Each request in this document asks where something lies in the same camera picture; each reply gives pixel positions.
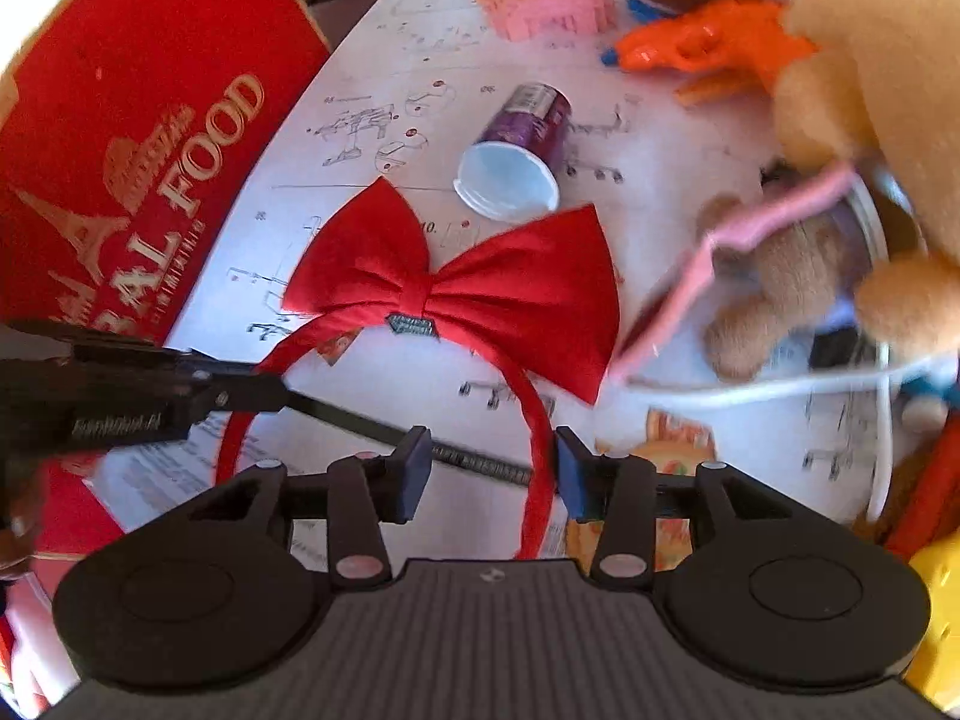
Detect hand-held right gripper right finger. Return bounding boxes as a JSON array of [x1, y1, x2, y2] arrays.
[[553, 425, 801, 591]]

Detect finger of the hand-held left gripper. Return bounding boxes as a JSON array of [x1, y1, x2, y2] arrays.
[[283, 386, 536, 491]]

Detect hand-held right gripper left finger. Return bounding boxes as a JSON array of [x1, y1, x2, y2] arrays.
[[187, 426, 436, 591]]

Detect red bow headband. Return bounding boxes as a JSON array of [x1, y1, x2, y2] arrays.
[[214, 176, 625, 562]]

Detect red gift box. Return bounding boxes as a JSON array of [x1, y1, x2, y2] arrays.
[[0, 0, 332, 563]]

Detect pink sunglasses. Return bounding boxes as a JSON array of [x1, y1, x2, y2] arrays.
[[609, 161, 865, 385]]

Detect brown teddy bear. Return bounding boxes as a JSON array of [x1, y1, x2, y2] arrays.
[[696, 193, 882, 383]]

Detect printed paper sheet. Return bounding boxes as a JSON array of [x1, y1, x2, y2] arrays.
[[96, 0, 905, 565]]

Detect purple cup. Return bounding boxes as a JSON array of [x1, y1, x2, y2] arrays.
[[452, 81, 577, 224]]

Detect yellow plastic toy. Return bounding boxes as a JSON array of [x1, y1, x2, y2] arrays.
[[902, 531, 960, 715]]

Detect orange plastic toy gun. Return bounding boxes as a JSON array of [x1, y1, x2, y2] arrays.
[[600, 0, 820, 107]]

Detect large tan plush toy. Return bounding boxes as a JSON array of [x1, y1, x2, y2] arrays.
[[771, 0, 960, 361]]

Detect white cable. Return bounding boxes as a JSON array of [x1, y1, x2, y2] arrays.
[[628, 169, 905, 527]]

